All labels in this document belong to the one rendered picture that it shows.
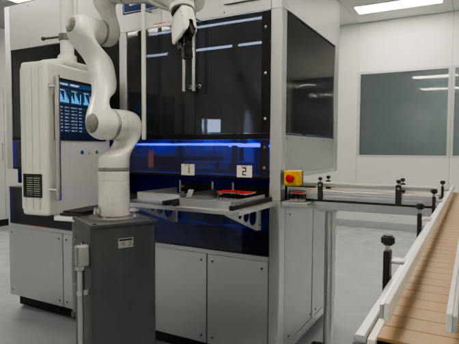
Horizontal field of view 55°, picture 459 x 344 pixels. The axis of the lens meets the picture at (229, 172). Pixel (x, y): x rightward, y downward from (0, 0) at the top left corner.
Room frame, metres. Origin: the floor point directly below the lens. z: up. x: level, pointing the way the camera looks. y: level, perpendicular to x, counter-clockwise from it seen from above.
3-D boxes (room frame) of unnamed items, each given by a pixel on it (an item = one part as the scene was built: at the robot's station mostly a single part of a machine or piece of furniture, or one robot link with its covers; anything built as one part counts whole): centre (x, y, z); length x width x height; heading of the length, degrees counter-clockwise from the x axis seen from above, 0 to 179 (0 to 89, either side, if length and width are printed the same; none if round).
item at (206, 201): (2.03, 0.03, 0.90); 0.34 x 0.26 x 0.04; 151
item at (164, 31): (2.48, 0.39, 1.50); 0.47 x 0.01 x 0.59; 61
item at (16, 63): (2.98, 1.29, 1.50); 0.48 x 0.01 x 0.59; 61
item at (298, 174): (2.12, -0.31, 0.99); 0.08 x 0.07 x 0.07; 151
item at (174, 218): (2.27, 0.38, 0.80); 0.34 x 0.03 x 0.13; 151
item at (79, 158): (2.39, 0.87, 1.19); 0.50 x 0.19 x 0.78; 158
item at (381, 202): (2.10, -0.63, 0.92); 0.69 x 0.16 x 0.16; 61
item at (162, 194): (2.30, 0.27, 0.90); 0.34 x 0.26 x 0.04; 151
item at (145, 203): (2.16, 0.15, 0.87); 0.70 x 0.48 x 0.02; 61
